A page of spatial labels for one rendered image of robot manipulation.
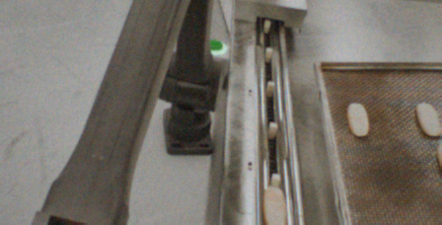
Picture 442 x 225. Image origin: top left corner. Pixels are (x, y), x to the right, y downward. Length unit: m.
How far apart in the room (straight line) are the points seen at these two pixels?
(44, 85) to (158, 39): 0.67
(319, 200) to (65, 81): 0.57
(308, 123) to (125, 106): 0.71
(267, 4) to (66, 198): 0.99
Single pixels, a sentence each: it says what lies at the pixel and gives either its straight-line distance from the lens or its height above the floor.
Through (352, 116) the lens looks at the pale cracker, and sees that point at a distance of 1.05.
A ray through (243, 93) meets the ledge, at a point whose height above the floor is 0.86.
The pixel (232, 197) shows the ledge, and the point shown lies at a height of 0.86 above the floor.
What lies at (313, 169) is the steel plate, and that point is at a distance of 1.04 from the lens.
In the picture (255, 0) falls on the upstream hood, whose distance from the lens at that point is 1.36.
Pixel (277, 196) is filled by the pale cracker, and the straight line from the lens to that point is 0.90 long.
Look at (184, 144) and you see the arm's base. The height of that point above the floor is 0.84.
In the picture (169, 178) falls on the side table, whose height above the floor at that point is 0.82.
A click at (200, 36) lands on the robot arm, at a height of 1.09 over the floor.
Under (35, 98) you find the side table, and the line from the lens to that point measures 1.12.
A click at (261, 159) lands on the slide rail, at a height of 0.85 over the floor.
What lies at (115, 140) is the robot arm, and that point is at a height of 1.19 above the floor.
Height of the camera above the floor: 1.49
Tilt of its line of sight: 36 degrees down
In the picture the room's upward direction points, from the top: 10 degrees clockwise
